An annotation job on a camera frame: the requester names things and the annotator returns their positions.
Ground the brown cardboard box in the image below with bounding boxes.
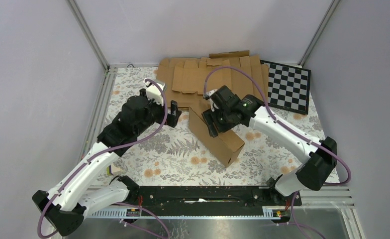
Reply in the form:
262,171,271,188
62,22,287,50
189,104,245,168

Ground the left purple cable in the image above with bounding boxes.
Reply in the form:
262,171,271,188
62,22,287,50
36,78,171,239

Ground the black white checkerboard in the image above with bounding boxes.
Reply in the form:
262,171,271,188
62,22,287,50
260,60,311,115

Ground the stack of flat cardboard blanks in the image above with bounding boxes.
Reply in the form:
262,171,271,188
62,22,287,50
156,50,270,108

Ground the floral table mat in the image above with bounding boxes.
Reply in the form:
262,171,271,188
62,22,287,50
103,67,325,186

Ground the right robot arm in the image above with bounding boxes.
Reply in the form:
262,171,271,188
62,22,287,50
202,86,337,205

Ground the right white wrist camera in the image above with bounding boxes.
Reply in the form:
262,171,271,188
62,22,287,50
203,89,218,112

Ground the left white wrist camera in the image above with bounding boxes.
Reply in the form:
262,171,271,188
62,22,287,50
144,78,167,106

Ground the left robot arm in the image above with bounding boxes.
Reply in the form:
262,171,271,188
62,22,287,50
32,93,182,239

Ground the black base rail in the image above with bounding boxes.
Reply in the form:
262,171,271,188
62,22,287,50
125,186,302,217

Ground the yellow green small object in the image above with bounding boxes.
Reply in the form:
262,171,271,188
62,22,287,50
107,164,122,176

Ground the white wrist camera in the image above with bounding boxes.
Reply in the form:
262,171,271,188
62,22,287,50
144,78,167,106
203,89,218,112

